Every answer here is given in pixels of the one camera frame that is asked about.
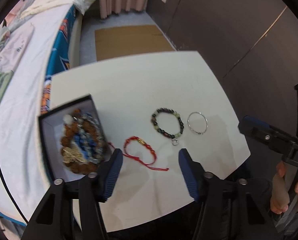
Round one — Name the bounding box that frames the brown bead bracelet with pompom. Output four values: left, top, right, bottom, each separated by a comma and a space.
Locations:
60, 108, 107, 175

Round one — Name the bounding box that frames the blue woven bracelet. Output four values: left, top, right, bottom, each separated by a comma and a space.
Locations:
72, 129, 95, 156

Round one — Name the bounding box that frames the dark bead bracelet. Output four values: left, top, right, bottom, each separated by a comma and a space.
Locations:
151, 107, 185, 146

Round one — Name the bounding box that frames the grey stone bead bracelet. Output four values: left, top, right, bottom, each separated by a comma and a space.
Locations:
78, 113, 107, 163

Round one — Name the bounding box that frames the red string bracelet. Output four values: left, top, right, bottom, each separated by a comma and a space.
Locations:
108, 135, 169, 172

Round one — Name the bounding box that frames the gold butterfly hair clip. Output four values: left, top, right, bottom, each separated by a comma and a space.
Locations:
61, 147, 87, 164

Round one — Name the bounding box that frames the silver bangle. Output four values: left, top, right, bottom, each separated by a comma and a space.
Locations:
187, 112, 208, 135

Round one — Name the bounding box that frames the right hand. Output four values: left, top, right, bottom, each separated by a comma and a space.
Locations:
270, 161, 298, 215

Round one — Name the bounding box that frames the white bedside table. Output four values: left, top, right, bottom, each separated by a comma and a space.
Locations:
51, 51, 250, 232

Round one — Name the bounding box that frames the flattened cardboard sheet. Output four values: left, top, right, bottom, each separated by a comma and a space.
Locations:
95, 25, 174, 61

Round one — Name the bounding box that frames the bed with white sheet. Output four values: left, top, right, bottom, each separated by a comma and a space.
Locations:
0, 5, 78, 225

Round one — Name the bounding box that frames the white printed shirt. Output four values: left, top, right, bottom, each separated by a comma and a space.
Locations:
0, 23, 34, 73

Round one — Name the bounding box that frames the black cable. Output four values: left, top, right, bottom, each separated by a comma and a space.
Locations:
0, 112, 30, 224

